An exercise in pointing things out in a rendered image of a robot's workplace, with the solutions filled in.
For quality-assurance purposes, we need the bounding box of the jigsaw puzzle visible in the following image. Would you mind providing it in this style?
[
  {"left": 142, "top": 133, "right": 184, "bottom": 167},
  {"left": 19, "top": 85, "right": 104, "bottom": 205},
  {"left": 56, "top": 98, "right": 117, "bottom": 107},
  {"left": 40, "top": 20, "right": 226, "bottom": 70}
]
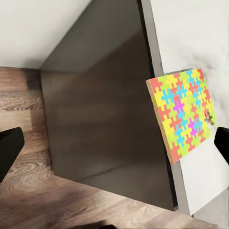
[{"left": 146, "top": 68, "right": 217, "bottom": 164}]

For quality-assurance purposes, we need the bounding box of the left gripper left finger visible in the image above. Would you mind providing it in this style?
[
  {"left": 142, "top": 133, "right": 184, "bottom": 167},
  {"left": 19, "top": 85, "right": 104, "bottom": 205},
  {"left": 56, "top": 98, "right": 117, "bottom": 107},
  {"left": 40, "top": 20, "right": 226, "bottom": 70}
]
[{"left": 0, "top": 127, "right": 25, "bottom": 184}]

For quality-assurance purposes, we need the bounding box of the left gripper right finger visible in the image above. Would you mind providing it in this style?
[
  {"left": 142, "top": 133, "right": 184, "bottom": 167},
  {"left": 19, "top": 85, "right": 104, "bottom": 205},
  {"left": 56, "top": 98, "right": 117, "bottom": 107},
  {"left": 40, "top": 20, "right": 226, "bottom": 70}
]
[{"left": 214, "top": 127, "right": 229, "bottom": 164}]

